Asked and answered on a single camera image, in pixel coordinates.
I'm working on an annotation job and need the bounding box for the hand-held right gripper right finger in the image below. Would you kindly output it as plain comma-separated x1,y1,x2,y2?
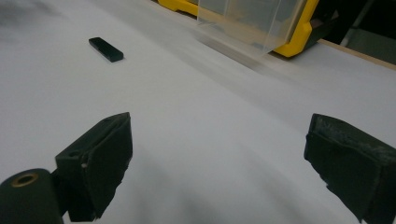
304,113,396,224

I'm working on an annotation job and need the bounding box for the clear plastic bin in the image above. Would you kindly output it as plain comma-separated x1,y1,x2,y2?
195,0,307,56

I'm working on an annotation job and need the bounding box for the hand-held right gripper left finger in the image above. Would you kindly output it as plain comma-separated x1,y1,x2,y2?
54,112,134,223

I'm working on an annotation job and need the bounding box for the yellow organizer case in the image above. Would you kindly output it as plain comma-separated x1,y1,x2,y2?
155,0,340,59

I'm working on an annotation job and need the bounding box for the small black rectangular block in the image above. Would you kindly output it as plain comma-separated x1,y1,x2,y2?
88,36,125,63

